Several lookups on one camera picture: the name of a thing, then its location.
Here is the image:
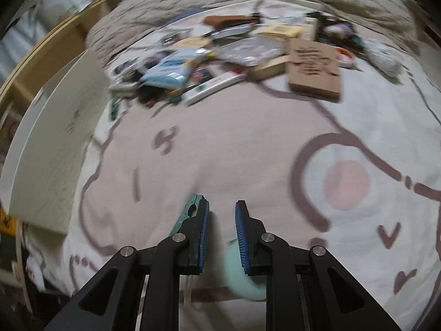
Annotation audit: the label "white storage box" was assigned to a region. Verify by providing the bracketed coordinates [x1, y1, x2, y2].
[0, 50, 111, 236]

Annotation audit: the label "clear plastic case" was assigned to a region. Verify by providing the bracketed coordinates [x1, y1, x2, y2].
[217, 38, 287, 66]

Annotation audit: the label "brown leather wallet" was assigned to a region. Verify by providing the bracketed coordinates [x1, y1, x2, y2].
[203, 14, 257, 28]

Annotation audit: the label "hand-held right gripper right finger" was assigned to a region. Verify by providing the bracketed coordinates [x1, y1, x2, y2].
[235, 200, 402, 331]

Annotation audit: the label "teal plastic clip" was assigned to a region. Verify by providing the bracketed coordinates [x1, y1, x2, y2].
[169, 193, 201, 239]

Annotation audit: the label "brown tape roll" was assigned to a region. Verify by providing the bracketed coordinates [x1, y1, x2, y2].
[160, 33, 189, 47]

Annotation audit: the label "carved wooden block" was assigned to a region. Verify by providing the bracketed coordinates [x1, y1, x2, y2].
[286, 38, 344, 103]

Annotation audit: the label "white lighter-shaped box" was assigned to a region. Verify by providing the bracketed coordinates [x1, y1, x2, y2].
[186, 72, 244, 106]

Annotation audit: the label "mint green round container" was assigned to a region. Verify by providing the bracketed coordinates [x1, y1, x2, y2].
[223, 236, 268, 301]

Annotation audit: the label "orange handled scissors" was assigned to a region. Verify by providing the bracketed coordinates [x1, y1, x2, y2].
[336, 47, 356, 68]

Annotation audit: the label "tall cream box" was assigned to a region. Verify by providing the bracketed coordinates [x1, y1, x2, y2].
[301, 12, 321, 41]

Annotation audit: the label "black cloth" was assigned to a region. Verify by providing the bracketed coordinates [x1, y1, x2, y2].
[136, 83, 166, 106]

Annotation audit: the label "yellow patterned box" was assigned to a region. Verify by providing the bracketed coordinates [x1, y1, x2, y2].
[257, 22, 300, 39]

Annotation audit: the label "yellow printed card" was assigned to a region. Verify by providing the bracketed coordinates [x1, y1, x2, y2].
[0, 210, 18, 245]

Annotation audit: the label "oval wooden board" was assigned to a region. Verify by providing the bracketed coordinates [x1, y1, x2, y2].
[172, 36, 213, 51]

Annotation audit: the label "dark hair scrunchie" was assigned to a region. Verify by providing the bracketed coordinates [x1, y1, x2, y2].
[320, 21, 362, 51]

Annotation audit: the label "wooden shelf unit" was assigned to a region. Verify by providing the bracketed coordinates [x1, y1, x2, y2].
[0, 0, 132, 147]

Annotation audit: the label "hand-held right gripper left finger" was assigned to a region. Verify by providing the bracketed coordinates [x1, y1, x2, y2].
[45, 198, 211, 331]

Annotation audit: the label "blue yellow mask packet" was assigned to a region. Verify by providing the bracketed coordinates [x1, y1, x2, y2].
[139, 48, 214, 90]

